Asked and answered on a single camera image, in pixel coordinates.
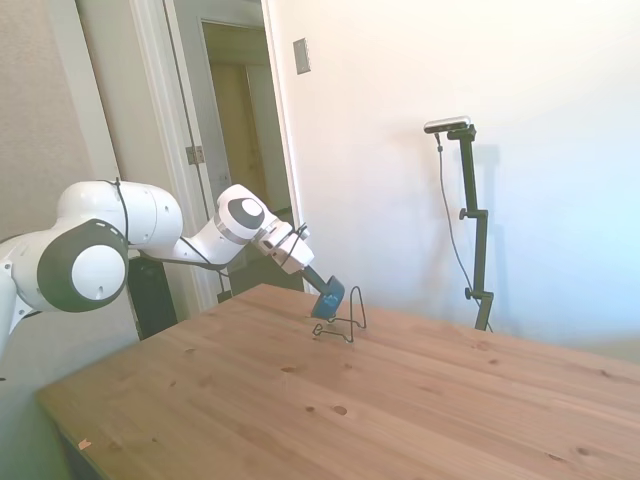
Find black wire dish rack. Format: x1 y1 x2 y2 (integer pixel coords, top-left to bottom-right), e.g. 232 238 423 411
312 285 369 346

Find grey wall switch plate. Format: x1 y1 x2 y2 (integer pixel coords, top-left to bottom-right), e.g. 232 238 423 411
292 36 312 76

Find grey exterior camera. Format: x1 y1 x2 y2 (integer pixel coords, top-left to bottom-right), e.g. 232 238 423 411
423 115 474 135

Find black box on floor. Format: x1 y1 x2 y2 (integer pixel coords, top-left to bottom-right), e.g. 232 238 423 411
126 256 178 342

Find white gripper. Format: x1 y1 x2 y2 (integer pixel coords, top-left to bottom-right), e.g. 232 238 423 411
268 232 333 296

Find white door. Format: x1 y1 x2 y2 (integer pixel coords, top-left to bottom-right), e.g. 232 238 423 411
74 0 214 321

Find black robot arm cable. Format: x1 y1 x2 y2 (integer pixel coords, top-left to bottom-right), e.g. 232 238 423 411
112 177 310 273

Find black camera stand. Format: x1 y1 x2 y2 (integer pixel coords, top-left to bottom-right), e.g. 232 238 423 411
446 125 496 332

